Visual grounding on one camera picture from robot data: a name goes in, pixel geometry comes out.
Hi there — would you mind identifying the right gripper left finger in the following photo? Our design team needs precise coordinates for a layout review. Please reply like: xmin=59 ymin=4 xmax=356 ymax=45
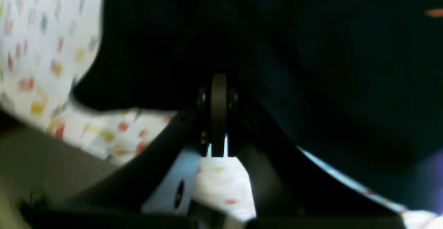
xmin=21 ymin=73 xmax=227 ymax=229

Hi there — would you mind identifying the terrazzo patterned tablecloth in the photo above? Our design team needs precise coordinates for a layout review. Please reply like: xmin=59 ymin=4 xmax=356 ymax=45
xmin=1 ymin=0 xmax=442 ymax=229

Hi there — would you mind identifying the black t-shirt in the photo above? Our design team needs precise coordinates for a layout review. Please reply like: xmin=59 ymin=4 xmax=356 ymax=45
xmin=72 ymin=0 xmax=442 ymax=213

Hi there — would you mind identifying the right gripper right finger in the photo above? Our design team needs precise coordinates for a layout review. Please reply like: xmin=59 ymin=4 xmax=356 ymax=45
xmin=227 ymin=88 xmax=405 ymax=229

